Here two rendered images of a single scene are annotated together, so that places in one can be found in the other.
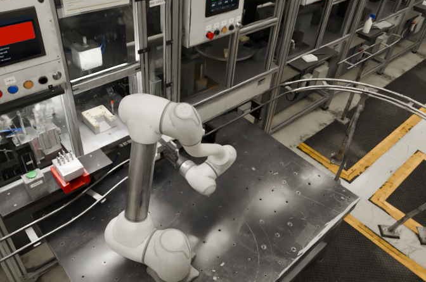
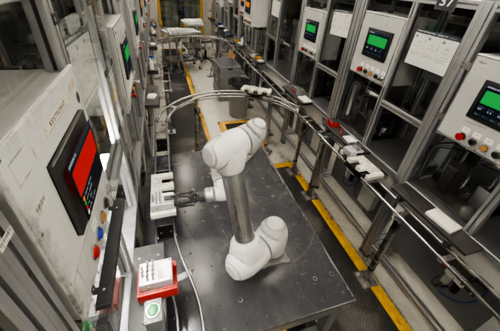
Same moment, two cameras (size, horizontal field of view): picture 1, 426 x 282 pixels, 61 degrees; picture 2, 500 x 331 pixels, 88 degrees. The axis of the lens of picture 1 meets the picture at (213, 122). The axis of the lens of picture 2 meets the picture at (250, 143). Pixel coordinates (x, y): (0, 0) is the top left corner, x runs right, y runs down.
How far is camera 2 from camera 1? 122 cm
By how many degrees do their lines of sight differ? 51
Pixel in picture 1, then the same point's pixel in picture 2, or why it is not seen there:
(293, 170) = not seen: hidden behind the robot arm
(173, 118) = (260, 132)
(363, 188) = not seen: hidden behind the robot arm
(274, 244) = (273, 191)
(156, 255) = (277, 240)
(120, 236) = (254, 258)
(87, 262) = (234, 315)
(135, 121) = (236, 155)
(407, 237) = not seen: hidden behind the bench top
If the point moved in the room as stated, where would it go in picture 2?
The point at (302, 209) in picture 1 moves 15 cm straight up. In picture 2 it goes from (255, 168) to (257, 154)
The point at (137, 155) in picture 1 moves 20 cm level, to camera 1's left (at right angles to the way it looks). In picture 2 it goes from (241, 184) to (214, 214)
